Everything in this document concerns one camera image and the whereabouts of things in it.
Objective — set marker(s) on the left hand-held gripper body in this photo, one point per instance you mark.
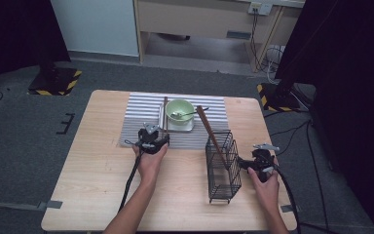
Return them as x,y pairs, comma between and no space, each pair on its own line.
149,141

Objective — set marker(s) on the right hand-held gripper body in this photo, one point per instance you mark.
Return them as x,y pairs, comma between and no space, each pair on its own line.
261,161

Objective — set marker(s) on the brown wooden chopstick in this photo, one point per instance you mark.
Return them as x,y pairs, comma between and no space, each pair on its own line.
165,110
209,130

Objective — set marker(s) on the person's left hand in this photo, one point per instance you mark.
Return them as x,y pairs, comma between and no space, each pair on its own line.
149,165

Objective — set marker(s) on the person's right hand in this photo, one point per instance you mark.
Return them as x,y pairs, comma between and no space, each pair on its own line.
268,191

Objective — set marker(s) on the white square plate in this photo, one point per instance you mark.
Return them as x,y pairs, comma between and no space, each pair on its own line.
188,126

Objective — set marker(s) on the striped grey woven placemat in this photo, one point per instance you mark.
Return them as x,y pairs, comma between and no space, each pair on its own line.
142,110

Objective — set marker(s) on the metal spoon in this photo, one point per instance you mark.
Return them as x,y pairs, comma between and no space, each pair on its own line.
188,113

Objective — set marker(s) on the green ceramic bowl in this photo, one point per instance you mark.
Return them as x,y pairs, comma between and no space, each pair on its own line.
183,105

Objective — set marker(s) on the grey tape strip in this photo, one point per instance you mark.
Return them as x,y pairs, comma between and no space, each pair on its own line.
50,204
287,208

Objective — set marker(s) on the black stand base striped edge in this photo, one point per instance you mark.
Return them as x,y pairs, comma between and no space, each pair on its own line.
279,99
55,81

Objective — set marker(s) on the black floor tape marks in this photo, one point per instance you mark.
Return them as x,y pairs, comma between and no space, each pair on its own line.
66,123

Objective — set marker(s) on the dark curtain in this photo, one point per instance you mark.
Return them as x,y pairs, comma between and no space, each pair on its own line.
354,81
9,32

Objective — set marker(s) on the white cabinet panel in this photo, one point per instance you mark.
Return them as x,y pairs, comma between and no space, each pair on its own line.
94,26

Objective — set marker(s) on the white power strip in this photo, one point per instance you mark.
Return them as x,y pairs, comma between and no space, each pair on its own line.
260,8

